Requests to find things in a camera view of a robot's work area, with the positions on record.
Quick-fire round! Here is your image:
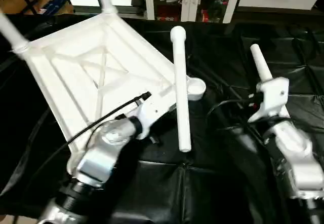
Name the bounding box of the white plastic table top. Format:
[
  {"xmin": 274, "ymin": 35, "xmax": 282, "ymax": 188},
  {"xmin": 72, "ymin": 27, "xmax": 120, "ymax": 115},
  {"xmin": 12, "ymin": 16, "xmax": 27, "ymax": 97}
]
[{"xmin": 14, "ymin": 12, "xmax": 207, "ymax": 159}]

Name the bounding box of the black mat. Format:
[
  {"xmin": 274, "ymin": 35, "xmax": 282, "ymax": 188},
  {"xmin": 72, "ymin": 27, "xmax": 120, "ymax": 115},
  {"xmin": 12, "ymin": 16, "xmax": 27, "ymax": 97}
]
[{"xmin": 0, "ymin": 14, "xmax": 324, "ymax": 224}]

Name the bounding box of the blue box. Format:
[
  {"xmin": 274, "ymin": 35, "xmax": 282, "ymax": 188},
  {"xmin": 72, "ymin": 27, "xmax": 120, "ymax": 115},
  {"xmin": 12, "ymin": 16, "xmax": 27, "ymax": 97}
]
[{"xmin": 35, "ymin": 0, "xmax": 71, "ymax": 16}]

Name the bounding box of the small brown cardboard box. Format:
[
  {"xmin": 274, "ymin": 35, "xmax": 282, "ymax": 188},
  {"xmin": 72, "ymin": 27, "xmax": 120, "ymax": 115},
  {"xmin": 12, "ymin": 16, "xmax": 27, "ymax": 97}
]
[{"xmin": 0, "ymin": 0, "xmax": 36, "ymax": 15}]

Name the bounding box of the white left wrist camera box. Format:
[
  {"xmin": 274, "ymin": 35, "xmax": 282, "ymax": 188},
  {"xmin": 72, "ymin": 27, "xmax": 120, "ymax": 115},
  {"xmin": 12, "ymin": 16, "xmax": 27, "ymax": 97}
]
[{"xmin": 133, "ymin": 93, "xmax": 172, "ymax": 139}]

